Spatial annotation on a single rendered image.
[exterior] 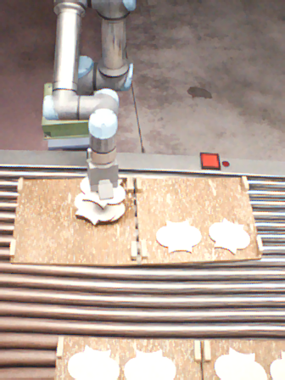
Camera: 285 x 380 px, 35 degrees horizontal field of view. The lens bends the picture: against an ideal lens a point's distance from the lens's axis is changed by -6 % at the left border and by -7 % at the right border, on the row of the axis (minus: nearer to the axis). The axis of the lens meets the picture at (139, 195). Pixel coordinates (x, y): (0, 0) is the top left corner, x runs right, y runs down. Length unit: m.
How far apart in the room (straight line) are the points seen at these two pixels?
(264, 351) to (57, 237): 0.74
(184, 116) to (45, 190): 1.89
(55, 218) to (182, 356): 0.63
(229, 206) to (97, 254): 0.49
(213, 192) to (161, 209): 0.21
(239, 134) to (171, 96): 0.60
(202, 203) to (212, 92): 2.09
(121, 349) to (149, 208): 0.53
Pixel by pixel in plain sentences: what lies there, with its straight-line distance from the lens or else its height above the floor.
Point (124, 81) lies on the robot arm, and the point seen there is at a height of 1.15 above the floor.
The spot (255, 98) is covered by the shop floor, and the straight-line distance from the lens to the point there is 3.73.
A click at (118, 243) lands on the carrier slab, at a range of 1.54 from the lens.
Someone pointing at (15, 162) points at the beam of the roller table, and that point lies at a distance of 1.81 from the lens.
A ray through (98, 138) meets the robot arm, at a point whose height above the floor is 1.33.
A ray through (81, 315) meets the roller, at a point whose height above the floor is 0.91.
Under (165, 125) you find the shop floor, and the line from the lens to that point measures 3.30.
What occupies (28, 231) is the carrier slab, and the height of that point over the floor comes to 0.94.
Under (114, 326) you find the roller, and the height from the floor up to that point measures 0.92.
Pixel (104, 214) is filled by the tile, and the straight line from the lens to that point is 1.55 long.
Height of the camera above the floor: 2.22
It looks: 51 degrees down
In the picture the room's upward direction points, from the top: 6 degrees clockwise
